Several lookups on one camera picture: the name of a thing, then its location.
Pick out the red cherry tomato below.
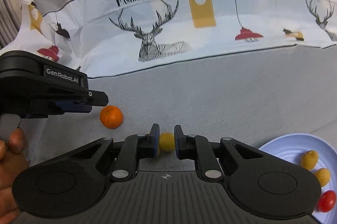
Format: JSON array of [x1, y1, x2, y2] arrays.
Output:
[[316, 190, 337, 213]]

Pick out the deer and lamp printed cloth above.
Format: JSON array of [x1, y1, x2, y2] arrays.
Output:
[[17, 0, 337, 79]]

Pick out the blue plate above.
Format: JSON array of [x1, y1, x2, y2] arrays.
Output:
[[257, 134, 337, 224]]

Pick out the grey ribbed fabric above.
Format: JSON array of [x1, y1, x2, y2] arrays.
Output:
[[0, 0, 19, 49]]

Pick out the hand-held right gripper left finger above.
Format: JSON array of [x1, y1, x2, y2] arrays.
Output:
[[71, 123, 161, 183]]

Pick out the orange mandarin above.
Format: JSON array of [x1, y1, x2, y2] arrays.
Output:
[[100, 105, 124, 130]]

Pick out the person's left hand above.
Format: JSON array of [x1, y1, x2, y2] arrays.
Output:
[[0, 129, 30, 224]]

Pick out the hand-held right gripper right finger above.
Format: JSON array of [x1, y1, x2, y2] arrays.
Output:
[[174, 125, 267, 183]]

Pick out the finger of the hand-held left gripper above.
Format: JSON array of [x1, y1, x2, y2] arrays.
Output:
[[79, 90, 109, 107], [21, 100, 93, 119]]

